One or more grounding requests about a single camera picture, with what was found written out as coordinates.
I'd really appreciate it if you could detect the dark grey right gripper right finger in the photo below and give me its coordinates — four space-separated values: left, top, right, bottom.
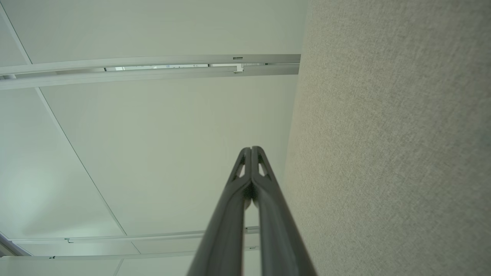
252 146 317 276

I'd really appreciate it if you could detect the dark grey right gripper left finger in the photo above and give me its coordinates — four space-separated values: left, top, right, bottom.
187 147 252 276

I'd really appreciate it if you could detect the grey partition post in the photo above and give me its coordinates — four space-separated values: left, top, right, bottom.
0 54 301 91

